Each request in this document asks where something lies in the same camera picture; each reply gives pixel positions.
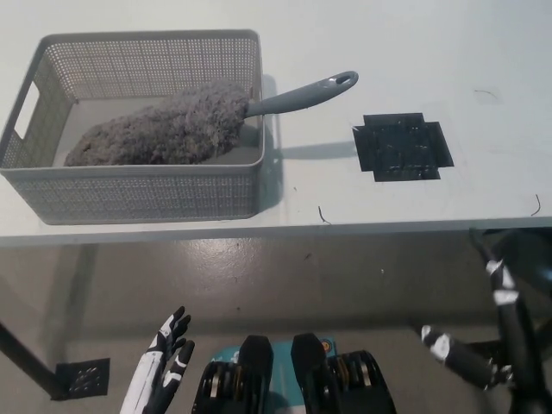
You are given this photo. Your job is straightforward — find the grey fluffy duster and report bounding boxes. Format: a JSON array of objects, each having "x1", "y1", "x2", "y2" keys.
[{"x1": 64, "y1": 70, "x2": 360, "y2": 167}]

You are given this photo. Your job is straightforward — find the black tape patch on desk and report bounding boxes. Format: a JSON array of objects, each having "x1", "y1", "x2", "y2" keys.
[{"x1": 352, "y1": 112, "x2": 455, "y2": 184}]

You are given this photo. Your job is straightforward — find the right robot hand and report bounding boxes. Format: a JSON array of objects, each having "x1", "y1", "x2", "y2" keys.
[{"x1": 420, "y1": 227, "x2": 552, "y2": 414}]

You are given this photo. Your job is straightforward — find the black and teal robot torso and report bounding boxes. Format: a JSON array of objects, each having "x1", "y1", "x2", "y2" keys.
[{"x1": 196, "y1": 333, "x2": 396, "y2": 414}]

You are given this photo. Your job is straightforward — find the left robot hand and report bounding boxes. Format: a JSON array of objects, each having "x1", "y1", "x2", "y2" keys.
[{"x1": 119, "y1": 305, "x2": 196, "y2": 414}]

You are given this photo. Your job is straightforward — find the black metal table leg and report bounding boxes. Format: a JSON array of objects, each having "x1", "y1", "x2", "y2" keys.
[{"x1": 0, "y1": 320, "x2": 66, "y2": 400}]

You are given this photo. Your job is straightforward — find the grey perforated plastic basket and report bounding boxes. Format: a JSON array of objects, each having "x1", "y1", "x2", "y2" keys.
[{"x1": 0, "y1": 28, "x2": 266, "y2": 226}]

